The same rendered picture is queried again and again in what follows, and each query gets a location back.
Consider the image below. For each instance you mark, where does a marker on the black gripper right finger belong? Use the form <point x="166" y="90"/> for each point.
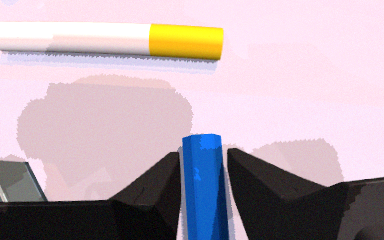
<point x="278" y="205"/>

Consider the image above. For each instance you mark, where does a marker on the grey keyboard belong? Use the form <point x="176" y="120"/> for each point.
<point x="18" y="182"/>

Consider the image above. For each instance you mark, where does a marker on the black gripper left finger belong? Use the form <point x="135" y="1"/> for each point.
<point x="147" y="209"/>

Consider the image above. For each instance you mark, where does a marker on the blue stylus with grey tip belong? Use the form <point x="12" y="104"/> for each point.
<point x="205" y="187"/>

